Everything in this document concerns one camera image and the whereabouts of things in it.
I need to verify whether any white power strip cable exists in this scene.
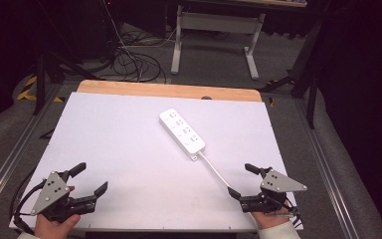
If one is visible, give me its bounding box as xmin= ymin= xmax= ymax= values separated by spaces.
xmin=198 ymin=151 xmax=233 ymax=191

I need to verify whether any aluminium rail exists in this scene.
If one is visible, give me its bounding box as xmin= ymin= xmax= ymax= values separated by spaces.
xmin=0 ymin=84 xmax=63 ymax=215
xmin=292 ymin=98 xmax=361 ymax=239

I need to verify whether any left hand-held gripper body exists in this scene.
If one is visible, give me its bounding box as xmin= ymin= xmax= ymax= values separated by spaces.
xmin=30 ymin=170 xmax=97 ymax=223

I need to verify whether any yellow black floor tape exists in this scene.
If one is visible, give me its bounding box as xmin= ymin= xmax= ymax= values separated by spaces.
xmin=15 ymin=75 xmax=66 ymax=104

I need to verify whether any white power strip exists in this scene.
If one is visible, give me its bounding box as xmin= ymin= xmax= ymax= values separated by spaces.
xmin=158 ymin=108 xmax=207 ymax=162

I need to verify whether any white board sheet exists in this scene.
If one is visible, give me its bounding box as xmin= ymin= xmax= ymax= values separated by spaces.
xmin=9 ymin=92 xmax=304 ymax=232

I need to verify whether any thin white floor cable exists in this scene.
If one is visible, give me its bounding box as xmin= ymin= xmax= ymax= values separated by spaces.
xmin=104 ymin=0 xmax=177 ymax=82

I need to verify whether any black metal stand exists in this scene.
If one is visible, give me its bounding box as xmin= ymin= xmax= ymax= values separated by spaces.
xmin=260 ymin=18 xmax=324 ymax=129

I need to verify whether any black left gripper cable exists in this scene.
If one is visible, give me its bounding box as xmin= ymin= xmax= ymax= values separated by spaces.
xmin=9 ymin=178 xmax=48 ymax=235

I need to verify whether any person's right hand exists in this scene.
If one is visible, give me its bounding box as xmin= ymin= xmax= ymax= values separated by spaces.
xmin=251 ymin=211 xmax=291 ymax=230

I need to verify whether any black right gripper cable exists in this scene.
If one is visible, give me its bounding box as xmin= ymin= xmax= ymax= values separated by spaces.
xmin=284 ymin=197 xmax=303 ymax=230

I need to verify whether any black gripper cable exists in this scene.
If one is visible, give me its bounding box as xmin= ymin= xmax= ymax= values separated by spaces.
xmin=284 ymin=197 xmax=303 ymax=230
xmin=9 ymin=178 xmax=48 ymax=235

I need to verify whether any black tripod stand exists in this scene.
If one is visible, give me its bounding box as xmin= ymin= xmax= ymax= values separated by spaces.
xmin=32 ymin=0 xmax=105 ymax=117

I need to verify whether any white metal desk frame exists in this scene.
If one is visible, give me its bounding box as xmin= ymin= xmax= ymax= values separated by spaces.
xmin=170 ymin=4 xmax=267 ymax=81

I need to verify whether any black floor cable bundle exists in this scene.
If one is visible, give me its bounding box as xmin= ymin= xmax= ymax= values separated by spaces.
xmin=110 ymin=31 xmax=167 ymax=84

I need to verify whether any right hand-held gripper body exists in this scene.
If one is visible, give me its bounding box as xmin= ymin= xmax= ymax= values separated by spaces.
xmin=239 ymin=167 xmax=308 ymax=214

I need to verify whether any person's left hand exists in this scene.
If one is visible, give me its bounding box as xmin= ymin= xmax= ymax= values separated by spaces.
xmin=34 ymin=213 xmax=82 ymax=239

